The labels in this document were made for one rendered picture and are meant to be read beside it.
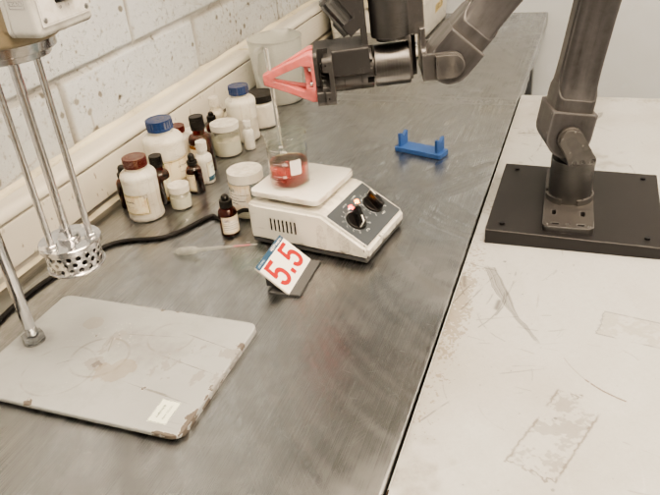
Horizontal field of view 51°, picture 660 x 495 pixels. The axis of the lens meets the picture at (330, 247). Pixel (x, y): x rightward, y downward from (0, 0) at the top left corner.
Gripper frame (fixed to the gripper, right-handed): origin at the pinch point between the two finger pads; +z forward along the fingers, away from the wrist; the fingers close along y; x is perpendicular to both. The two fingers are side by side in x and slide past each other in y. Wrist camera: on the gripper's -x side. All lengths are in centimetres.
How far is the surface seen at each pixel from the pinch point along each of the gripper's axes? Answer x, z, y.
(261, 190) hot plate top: 15.7, 3.7, 2.3
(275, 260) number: 21.5, 1.8, 13.4
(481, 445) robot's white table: 25, -20, 46
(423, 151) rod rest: 24.7, -23.1, -25.3
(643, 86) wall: 53, -103, -121
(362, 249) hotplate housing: 22.5, -10.4, 11.5
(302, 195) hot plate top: 16.0, -2.6, 5.4
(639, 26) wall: 33, -100, -122
